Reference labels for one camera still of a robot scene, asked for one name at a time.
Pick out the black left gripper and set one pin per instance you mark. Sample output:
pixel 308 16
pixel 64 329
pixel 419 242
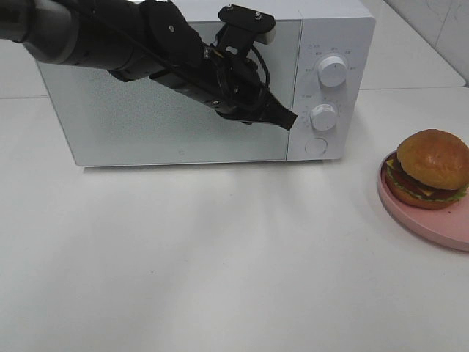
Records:
pixel 230 86

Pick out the white timer knob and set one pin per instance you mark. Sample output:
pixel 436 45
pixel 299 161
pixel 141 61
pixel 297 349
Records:
pixel 324 117

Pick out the round white door button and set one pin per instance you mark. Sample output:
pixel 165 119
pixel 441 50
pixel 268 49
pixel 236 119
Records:
pixel 316 146

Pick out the white microwave door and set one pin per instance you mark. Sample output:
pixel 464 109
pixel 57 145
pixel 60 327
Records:
pixel 107 122

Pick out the burger with brown bun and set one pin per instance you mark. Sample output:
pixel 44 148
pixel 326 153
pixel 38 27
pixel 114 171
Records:
pixel 428 170

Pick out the pink round plate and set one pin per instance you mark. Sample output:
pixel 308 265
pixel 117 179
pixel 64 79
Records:
pixel 446 227

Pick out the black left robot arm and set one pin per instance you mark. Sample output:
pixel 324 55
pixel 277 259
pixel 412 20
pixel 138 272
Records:
pixel 152 39

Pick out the white microwave oven body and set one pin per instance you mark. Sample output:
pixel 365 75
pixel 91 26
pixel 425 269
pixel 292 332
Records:
pixel 306 32

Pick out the upper white power knob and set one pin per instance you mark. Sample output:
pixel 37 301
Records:
pixel 332 71

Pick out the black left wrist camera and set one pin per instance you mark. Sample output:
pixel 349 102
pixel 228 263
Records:
pixel 242 28

